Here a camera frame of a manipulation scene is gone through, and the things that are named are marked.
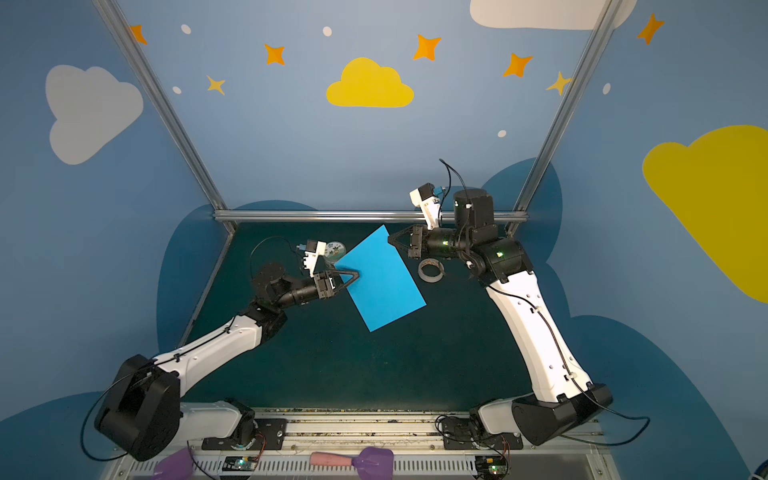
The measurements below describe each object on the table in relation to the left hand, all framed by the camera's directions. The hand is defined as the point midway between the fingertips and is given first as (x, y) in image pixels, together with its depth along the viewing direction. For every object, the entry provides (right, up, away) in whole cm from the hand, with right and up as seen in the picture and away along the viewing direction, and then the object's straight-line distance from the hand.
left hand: (356, 281), depth 71 cm
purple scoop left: (-43, -44, -1) cm, 62 cm away
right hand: (+8, +10, -8) cm, 16 cm away
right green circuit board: (+33, -45, +1) cm, 56 cm away
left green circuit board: (-28, -45, +1) cm, 53 cm away
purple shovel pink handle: (+5, -43, -2) cm, 43 cm away
